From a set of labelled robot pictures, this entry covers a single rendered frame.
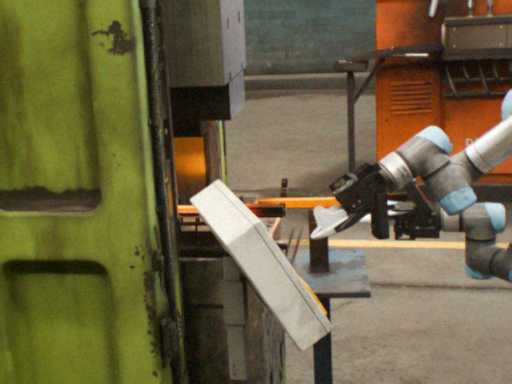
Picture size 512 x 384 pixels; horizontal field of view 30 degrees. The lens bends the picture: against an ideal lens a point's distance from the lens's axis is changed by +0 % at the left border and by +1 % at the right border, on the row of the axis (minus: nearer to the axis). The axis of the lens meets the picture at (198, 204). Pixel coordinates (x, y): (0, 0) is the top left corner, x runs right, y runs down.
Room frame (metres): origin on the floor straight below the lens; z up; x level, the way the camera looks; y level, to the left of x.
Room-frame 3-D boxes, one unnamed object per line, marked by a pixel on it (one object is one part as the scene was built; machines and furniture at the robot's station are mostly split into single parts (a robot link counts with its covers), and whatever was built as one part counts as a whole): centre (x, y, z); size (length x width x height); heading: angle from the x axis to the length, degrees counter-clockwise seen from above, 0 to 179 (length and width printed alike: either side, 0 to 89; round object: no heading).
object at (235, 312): (1.89, -0.10, 1.00); 0.13 x 0.11 x 0.14; 166
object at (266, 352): (2.54, 0.08, 0.69); 0.56 x 0.38 x 0.45; 76
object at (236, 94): (2.49, 0.08, 1.32); 0.42 x 0.20 x 0.10; 76
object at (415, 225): (2.36, -0.56, 0.97); 0.12 x 0.08 x 0.09; 76
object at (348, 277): (2.89, -0.38, 0.65); 0.40 x 0.30 x 0.02; 172
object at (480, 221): (2.32, -0.71, 0.98); 0.11 x 0.08 x 0.09; 76
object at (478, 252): (2.30, -0.72, 0.88); 0.11 x 0.08 x 0.11; 26
